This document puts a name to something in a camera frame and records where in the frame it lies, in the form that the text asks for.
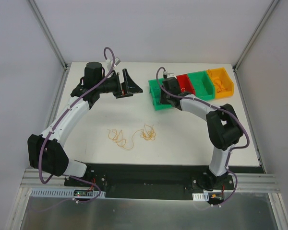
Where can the right white cable duct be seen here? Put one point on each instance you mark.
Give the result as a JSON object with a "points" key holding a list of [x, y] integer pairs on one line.
{"points": [[200, 196]]}

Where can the red bin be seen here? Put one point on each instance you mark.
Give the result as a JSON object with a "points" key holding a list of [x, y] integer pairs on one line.
{"points": [[185, 83]]}

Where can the aluminium frame post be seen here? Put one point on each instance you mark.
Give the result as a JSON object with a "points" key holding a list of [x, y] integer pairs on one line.
{"points": [[260, 26], [47, 32]]}

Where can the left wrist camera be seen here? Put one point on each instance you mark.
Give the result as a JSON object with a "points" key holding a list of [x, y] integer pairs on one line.
{"points": [[115, 62]]}

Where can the near green bin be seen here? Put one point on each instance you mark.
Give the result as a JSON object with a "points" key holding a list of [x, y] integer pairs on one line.
{"points": [[155, 92]]}

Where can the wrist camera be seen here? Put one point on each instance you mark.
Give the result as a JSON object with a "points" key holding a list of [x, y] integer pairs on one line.
{"points": [[166, 74], [115, 62]]}

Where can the right aluminium frame post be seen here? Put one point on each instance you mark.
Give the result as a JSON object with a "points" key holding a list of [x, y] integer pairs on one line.
{"points": [[260, 26]]}

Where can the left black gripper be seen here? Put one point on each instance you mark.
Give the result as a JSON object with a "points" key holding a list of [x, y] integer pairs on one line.
{"points": [[120, 86]]}

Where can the green bin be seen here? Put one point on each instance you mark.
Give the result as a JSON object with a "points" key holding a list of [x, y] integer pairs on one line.
{"points": [[201, 82], [155, 92]]}

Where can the far green bin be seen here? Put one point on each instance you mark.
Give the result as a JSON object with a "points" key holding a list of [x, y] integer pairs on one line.
{"points": [[201, 82]]}

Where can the yellow bin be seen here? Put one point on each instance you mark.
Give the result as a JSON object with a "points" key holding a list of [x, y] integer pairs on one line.
{"points": [[223, 84]]}

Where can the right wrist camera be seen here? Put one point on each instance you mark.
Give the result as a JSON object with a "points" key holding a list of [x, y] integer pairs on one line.
{"points": [[166, 74]]}

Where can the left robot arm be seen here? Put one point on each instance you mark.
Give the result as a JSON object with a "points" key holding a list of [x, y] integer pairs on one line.
{"points": [[46, 151]]}

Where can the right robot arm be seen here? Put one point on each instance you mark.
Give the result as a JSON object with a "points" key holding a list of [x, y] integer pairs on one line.
{"points": [[223, 128]]}

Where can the left aluminium frame post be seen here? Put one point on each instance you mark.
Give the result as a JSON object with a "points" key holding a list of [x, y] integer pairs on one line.
{"points": [[47, 32]]}

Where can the white cable duct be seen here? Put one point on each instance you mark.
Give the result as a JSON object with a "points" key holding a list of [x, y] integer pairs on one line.
{"points": [[200, 196], [66, 193]]}

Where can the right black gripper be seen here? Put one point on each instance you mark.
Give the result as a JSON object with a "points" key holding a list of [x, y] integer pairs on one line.
{"points": [[163, 98]]}

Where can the left white cable duct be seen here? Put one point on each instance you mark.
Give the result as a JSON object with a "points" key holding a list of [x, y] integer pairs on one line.
{"points": [[66, 193]]}

